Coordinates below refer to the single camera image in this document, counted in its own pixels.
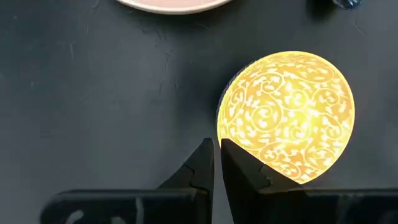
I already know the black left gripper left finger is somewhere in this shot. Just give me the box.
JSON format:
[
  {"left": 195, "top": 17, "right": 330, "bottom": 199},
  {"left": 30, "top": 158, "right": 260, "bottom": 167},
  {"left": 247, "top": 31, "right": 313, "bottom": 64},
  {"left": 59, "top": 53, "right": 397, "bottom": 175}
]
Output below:
[{"left": 157, "top": 138, "right": 216, "bottom": 224}]

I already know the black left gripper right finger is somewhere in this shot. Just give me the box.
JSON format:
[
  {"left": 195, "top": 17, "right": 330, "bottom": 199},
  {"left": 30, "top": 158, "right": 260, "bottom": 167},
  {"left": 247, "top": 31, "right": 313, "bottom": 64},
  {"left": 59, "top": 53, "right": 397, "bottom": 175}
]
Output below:
[{"left": 220, "top": 138, "right": 308, "bottom": 224}]

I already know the beige ceramic bowl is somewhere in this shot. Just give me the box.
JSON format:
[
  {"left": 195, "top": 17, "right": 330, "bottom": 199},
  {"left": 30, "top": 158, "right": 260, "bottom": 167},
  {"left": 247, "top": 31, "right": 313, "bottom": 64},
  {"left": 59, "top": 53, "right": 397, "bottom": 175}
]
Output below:
[{"left": 115, "top": 0, "right": 233, "bottom": 16}]

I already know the fork with teal handle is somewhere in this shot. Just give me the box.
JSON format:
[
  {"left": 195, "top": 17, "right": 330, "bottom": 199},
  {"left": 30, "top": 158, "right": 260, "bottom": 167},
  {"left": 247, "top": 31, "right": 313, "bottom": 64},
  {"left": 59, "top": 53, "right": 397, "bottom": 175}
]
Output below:
[{"left": 331, "top": 0, "right": 363, "bottom": 10}]

